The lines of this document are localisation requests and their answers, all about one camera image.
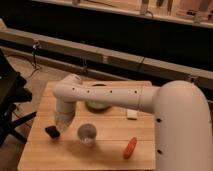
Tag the black eraser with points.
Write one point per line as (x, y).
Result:
(52, 131)

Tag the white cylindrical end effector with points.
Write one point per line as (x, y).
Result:
(63, 121)

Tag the black office chair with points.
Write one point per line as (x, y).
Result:
(12, 90)

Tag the white paper cup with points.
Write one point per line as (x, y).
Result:
(87, 134)

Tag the green bowl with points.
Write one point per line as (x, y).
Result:
(96, 106)

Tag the orange carrot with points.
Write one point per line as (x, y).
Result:
(130, 148)

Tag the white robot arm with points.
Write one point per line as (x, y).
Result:
(183, 126)

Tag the small white block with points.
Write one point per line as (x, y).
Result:
(131, 114)

